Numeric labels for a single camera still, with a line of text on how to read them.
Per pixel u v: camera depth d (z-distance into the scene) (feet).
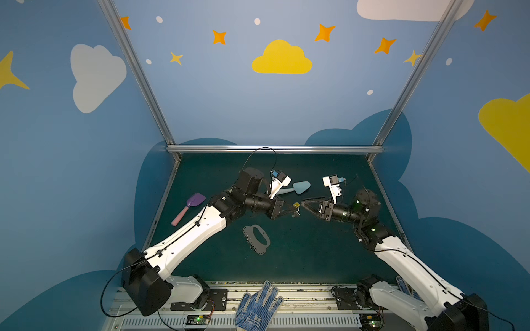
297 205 2.26
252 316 2.35
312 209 2.13
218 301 2.41
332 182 2.09
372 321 2.35
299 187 3.46
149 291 1.24
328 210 2.02
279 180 2.02
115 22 2.32
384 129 3.63
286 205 1.97
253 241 2.92
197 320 2.32
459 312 1.28
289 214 2.14
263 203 1.98
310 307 2.42
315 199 2.16
